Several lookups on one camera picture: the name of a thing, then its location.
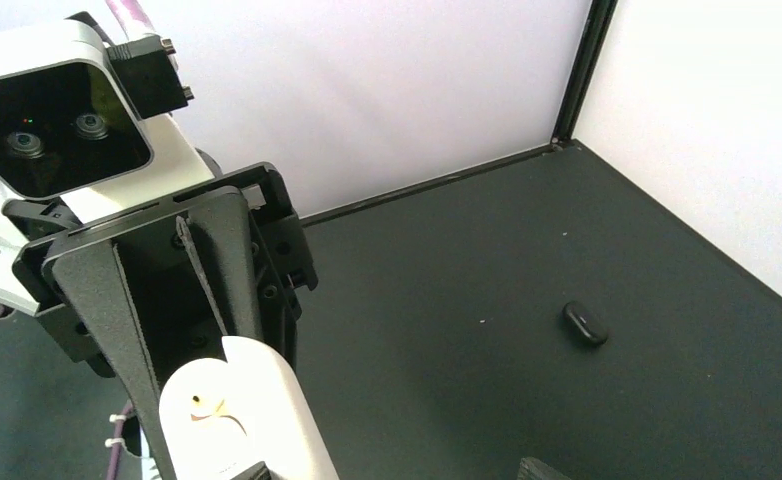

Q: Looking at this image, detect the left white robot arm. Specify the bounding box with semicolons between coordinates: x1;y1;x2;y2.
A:
0;163;318;479

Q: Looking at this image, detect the black earbud charging case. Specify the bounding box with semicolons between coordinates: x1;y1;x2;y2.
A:
562;301;609;347

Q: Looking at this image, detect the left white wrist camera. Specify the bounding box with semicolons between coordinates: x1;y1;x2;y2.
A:
0;4;220;222

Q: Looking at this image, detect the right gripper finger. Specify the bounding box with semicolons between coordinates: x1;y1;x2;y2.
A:
516;457;570;480

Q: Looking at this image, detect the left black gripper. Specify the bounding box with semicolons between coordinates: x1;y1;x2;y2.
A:
12;164;318;479

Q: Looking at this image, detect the white oval case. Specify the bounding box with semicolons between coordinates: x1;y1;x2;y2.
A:
159;336;338;479

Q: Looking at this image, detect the left back frame post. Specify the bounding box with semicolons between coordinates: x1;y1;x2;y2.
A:
301;1;616;226

